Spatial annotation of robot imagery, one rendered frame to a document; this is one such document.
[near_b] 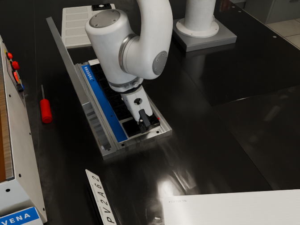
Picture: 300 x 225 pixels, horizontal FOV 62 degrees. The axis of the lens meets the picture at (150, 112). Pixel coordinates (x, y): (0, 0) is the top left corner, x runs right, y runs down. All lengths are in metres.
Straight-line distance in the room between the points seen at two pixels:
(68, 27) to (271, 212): 1.09
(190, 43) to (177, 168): 0.57
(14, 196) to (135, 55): 0.33
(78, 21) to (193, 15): 0.56
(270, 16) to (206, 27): 2.50
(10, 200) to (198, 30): 0.93
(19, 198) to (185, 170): 0.38
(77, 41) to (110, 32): 0.70
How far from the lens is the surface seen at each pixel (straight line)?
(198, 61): 1.03
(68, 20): 1.36
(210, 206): 0.52
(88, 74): 0.93
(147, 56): 0.45
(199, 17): 1.12
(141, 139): 0.69
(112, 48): 0.49
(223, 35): 1.17
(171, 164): 0.67
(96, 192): 0.59
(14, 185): 0.50
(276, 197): 0.57
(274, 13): 3.63
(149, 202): 0.62
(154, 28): 0.45
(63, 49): 0.71
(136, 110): 0.60
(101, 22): 0.49
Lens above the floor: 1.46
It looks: 45 degrees down
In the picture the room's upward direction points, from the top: straight up
